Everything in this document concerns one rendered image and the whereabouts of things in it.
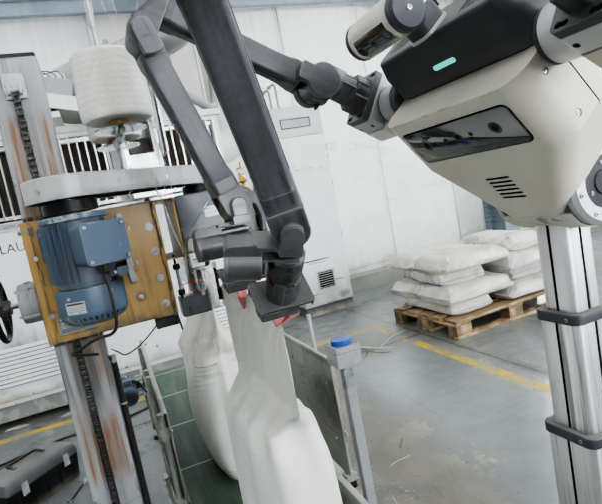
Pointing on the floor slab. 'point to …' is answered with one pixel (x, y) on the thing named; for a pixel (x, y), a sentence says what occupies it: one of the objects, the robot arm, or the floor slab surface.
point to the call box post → (358, 435)
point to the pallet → (511, 309)
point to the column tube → (105, 392)
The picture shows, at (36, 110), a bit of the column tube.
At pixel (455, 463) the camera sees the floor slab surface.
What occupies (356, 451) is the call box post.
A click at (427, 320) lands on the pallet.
